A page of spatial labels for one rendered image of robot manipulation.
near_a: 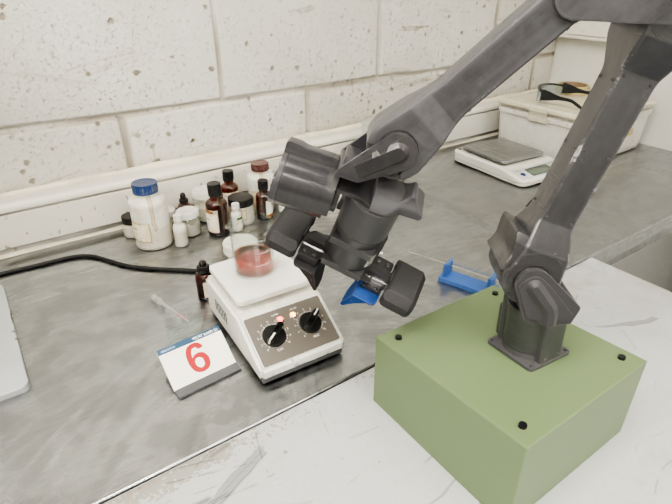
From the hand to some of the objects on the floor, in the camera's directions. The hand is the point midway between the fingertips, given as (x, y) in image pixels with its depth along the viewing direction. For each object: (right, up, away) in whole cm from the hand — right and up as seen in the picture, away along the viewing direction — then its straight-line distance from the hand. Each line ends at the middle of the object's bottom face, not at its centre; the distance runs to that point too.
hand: (335, 281), depth 64 cm
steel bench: (-16, -78, +75) cm, 109 cm away
